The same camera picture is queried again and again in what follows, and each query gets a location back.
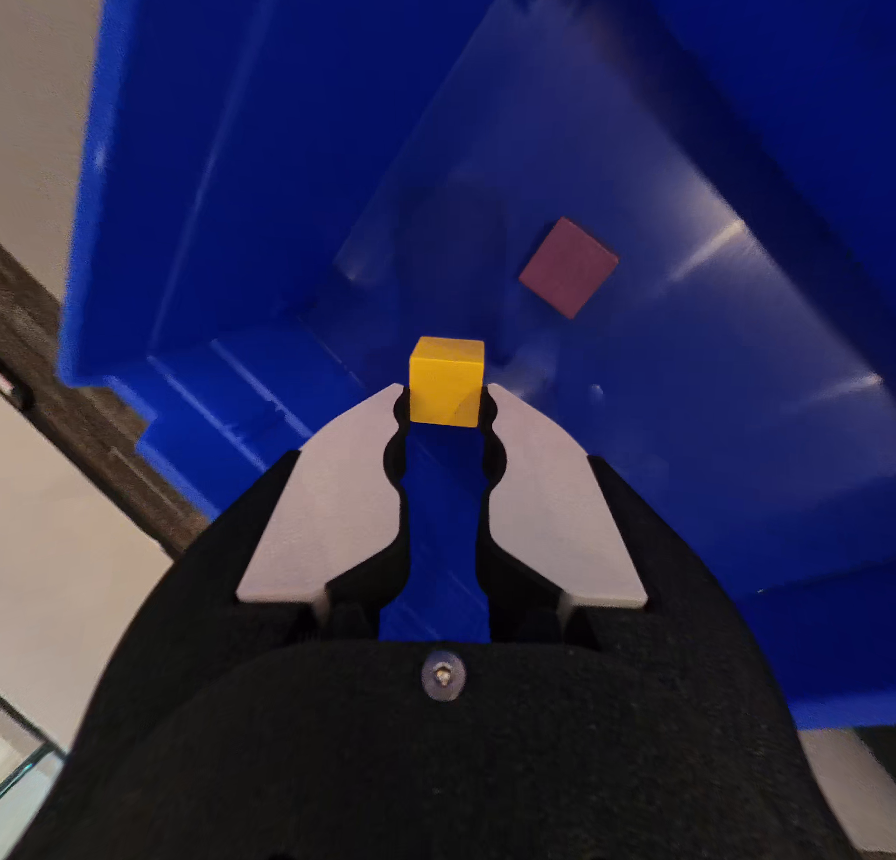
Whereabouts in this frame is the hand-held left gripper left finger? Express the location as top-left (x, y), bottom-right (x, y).
top-left (236, 383), bottom-right (410, 609)

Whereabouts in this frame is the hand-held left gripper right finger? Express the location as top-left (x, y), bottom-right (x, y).
top-left (478, 383), bottom-right (649, 609)

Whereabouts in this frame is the yellow wooden cube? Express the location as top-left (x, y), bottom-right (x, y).
top-left (409, 337), bottom-right (485, 427)

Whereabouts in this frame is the purple wooden cube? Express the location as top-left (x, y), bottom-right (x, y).
top-left (518, 217), bottom-right (620, 320)

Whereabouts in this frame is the blue plastic bin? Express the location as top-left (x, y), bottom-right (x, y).
top-left (57, 0), bottom-right (896, 731)

